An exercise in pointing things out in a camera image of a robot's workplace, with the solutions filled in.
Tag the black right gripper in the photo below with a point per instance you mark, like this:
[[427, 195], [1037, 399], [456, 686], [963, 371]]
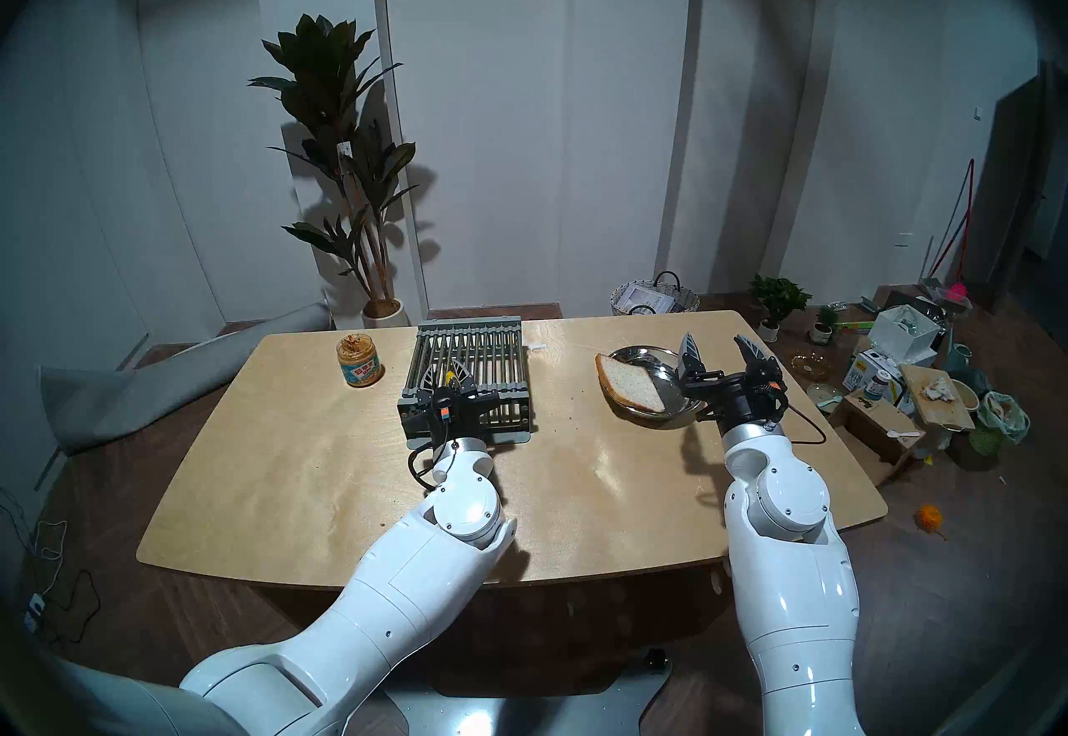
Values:
[[726, 401]]

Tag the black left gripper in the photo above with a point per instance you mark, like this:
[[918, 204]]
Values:
[[480, 409]]

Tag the stainless steel bowl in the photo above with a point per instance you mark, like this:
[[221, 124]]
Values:
[[680, 401]]

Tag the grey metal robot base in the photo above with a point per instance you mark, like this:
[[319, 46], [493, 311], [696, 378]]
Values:
[[534, 709]]

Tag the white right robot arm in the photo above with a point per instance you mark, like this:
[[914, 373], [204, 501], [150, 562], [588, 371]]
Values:
[[784, 576]]

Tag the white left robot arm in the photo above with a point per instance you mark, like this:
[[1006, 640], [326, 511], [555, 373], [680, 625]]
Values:
[[400, 592]]

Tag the open peanut butter jar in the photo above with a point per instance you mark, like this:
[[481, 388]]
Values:
[[360, 366]]

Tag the white bread slice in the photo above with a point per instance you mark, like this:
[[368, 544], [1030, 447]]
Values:
[[630, 388]]

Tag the grey metal dish rack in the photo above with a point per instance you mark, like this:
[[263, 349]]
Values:
[[492, 351]]

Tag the amber glass bowl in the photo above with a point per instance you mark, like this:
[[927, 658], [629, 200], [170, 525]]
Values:
[[809, 366]]

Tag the bushy small potted plant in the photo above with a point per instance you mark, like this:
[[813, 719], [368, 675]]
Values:
[[778, 294]]

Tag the pale ceramic plate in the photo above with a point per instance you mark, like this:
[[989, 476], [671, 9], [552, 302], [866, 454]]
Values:
[[824, 396]]

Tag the tiny potted plant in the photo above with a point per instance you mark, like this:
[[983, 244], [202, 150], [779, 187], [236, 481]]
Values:
[[826, 317]]

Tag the printed white carton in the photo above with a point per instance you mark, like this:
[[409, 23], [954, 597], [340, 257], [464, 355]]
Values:
[[863, 371]]

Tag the green yellow stick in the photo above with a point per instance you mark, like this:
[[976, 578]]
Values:
[[859, 323]]

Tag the brown cardboard box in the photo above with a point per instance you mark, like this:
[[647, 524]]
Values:
[[876, 426]]

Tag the open white box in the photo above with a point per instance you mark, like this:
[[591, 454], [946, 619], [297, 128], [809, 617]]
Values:
[[893, 334]]

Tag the white plastic spoon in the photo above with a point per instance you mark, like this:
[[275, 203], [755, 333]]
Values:
[[901, 435]]

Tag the wooden board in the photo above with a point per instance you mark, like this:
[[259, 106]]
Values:
[[918, 409]]

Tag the crumpled white tissue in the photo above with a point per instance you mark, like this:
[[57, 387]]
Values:
[[936, 388]]

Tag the pale green jug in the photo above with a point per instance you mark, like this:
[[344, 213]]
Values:
[[964, 359]]

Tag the orange ball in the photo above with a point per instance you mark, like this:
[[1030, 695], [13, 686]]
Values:
[[929, 517]]

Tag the rolled grey mat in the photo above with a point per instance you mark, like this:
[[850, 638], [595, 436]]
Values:
[[125, 392]]

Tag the tall potted leafy plant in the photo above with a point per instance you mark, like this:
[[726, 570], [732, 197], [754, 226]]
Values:
[[321, 67]]

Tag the dark door panel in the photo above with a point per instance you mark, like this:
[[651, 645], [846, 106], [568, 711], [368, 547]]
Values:
[[1022, 184]]

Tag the white power strip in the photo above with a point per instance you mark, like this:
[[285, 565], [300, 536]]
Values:
[[33, 613]]

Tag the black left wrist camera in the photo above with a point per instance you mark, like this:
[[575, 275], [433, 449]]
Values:
[[444, 405]]

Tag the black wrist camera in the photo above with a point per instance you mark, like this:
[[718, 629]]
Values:
[[773, 392], [444, 405]]

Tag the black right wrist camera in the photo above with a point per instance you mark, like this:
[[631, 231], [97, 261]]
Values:
[[773, 392]]

